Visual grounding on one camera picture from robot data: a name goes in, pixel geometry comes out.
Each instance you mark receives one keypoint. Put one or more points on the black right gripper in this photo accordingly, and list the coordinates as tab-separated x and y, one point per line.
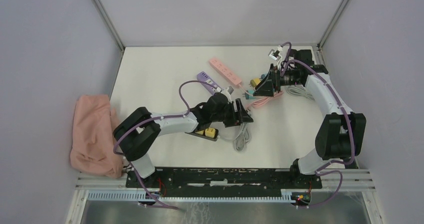
266	87

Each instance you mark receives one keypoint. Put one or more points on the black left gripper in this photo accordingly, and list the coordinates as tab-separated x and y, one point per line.
236	119

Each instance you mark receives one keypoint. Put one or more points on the yellow cube plug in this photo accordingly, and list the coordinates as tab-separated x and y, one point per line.
254	82

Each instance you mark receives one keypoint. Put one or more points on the teal cube plug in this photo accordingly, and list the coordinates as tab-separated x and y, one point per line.
249	95

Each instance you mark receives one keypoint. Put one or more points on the pink power strip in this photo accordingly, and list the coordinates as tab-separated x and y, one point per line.
225	71

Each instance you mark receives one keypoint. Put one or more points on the small black power strip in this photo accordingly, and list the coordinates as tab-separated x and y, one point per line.
203	136

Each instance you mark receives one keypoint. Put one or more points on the purple power strip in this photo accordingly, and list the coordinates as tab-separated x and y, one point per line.
210	85

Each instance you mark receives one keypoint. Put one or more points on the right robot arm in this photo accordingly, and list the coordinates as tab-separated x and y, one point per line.
340	136

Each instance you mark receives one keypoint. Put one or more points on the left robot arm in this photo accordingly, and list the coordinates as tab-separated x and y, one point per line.
137	133

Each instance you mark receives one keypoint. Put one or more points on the pink cloth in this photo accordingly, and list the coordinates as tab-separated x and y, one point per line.
93	141

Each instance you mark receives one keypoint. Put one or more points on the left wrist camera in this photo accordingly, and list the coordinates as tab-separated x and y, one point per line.
227	92

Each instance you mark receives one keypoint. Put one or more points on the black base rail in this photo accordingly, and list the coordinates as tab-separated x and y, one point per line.
228	182

